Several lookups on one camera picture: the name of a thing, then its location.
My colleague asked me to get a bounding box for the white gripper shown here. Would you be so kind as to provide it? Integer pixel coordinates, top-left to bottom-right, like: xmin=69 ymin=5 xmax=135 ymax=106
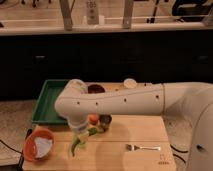
xmin=68 ymin=118 xmax=89 ymax=141

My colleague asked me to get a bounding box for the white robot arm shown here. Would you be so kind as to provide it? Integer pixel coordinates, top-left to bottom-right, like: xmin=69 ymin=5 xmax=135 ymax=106
xmin=54 ymin=79 xmax=213 ymax=171

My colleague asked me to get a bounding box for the small metal cup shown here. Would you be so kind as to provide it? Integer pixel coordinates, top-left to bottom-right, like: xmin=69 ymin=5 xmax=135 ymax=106
xmin=99 ymin=115 xmax=112 ymax=131

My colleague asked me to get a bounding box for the white small cup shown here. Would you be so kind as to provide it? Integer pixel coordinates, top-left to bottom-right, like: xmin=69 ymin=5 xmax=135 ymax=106
xmin=123 ymin=78 xmax=137 ymax=89

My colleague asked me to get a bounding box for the red tomato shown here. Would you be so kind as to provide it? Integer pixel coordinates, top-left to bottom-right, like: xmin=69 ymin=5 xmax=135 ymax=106
xmin=88 ymin=114 xmax=99 ymax=125

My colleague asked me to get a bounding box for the green plastic tray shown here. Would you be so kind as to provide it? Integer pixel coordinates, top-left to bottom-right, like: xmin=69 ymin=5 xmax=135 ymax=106
xmin=32 ymin=79 xmax=68 ymax=125

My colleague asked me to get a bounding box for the dark red bowl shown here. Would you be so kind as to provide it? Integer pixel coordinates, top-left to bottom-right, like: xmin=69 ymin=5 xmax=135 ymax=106
xmin=88 ymin=84 xmax=105 ymax=93

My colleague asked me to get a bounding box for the white crumpled cloth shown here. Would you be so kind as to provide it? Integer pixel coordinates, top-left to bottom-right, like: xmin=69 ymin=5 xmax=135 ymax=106
xmin=35 ymin=137 xmax=53 ymax=158

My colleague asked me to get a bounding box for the orange plastic bowl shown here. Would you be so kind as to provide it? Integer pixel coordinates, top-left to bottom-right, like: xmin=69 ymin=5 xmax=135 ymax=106
xmin=23 ymin=129 xmax=54 ymax=162

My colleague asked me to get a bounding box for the silver fork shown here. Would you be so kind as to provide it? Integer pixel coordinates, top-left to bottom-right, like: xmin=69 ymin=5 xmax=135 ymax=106
xmin=125 ymin=144 xmax=161 ymax=151

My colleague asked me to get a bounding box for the black cable on floor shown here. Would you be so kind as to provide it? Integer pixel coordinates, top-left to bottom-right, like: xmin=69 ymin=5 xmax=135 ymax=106
xmin=169 ymin=143 xmax=188 ymax=166

